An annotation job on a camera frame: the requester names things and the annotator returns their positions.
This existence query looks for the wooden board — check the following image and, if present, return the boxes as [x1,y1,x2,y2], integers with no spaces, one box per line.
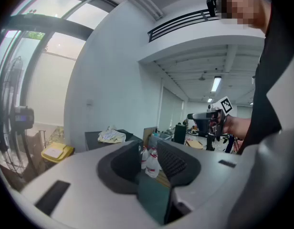
[143,126,158,148]

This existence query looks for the person's head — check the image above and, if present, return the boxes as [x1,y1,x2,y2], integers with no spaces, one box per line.
[217,0,273,33]

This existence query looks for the person's right forearm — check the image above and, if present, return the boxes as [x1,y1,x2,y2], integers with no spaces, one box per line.
[222,115,253,140]

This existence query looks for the black window frame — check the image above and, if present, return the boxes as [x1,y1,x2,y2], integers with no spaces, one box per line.
[0,0,119,133]

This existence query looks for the person's black shirt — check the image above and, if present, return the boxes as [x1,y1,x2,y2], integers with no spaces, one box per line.
[237,0,294,155]

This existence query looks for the cardboard boxes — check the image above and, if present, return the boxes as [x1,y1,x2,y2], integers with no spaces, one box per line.
[25,129,47,173]

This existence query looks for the clear plastic storage box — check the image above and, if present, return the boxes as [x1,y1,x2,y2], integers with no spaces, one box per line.
[149,132,173,148]

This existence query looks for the checkered white cloth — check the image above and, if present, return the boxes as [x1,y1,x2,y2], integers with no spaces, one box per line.
[103,129,122,139]

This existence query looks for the black standing fan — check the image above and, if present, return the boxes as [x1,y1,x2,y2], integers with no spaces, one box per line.
[0,56,40,179]

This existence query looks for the yellow cloth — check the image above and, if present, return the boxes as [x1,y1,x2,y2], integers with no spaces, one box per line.
[97,125,127,144]

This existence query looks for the black head-mounted camera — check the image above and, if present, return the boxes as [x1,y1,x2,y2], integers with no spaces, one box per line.
[206,0,220,18]

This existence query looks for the long ceiling light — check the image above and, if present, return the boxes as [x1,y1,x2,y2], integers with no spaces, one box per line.
[210,75,222,93]

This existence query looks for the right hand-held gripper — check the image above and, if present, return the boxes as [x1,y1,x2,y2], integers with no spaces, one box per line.
[187,95,234,138]

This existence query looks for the slatted wooden mat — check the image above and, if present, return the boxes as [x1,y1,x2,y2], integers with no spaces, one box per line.
[156,170,171,188]

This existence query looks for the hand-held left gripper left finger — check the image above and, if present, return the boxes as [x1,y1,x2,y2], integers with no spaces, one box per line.
[20,139,162,229]

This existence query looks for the black rectangular panel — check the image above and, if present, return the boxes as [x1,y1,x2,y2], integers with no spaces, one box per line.
[173,124,187,145]

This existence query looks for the black metal railing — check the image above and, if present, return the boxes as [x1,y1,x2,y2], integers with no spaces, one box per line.
[147,8,221,43]

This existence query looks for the yellow-lidded black bin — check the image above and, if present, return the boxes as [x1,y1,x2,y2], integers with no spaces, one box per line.
[41,142,75,165]

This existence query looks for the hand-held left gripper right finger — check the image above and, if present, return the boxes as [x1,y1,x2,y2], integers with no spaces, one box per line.
[157,139,259,229]

